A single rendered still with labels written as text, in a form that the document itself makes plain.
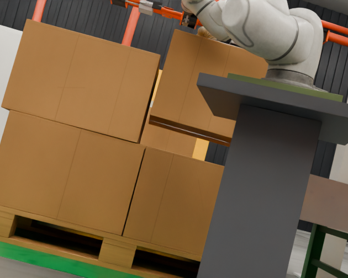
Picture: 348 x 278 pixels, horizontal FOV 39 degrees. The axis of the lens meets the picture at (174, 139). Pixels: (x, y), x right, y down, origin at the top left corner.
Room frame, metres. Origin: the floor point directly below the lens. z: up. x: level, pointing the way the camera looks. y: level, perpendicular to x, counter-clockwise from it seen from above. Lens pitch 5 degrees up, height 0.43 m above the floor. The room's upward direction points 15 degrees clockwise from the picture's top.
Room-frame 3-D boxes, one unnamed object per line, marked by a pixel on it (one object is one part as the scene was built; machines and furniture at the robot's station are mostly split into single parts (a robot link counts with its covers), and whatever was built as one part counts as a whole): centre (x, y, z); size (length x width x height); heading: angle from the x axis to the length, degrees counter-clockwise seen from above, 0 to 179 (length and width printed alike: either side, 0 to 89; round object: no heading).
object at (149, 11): (2.30, 0.29, 1.20); 0.07 x 0.07 x 0.04; 3
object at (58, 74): (2.28, 0.46, 0.74); 0.60 x 0.40 x 0.40; 92
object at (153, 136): (4.28, 0.16, 0.82); 0.60 x 0.40 x 0.40; 120
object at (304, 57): (1.57, -0.31, 0.97); 0.18 x 0.16 x 0.22; 129
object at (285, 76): (1.57, -0.34, 0.83); 0.22 x 0.18 x 0.06; 81
